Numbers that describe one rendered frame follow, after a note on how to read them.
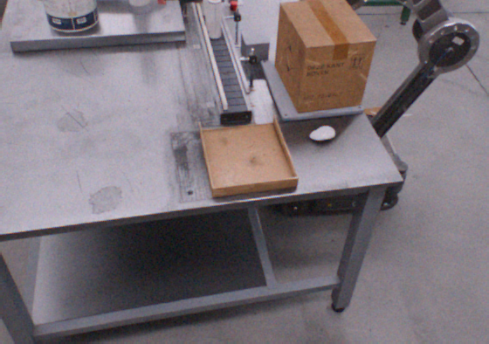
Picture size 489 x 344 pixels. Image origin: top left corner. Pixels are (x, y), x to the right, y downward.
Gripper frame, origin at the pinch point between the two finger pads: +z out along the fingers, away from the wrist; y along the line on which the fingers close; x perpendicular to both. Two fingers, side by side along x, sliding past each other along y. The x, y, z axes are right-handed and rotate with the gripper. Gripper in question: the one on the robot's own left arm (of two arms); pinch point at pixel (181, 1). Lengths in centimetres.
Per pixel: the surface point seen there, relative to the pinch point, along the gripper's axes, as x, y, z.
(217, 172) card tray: 57, -8, -2
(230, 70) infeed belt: 16.8, -16.6, 24.6
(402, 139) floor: 34, -122, 126
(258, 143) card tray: 48, -23, 6
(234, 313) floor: 110, -14, 62
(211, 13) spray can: -7.5, -11.0, 29.5
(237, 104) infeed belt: 32.7, -17.2, 11.6
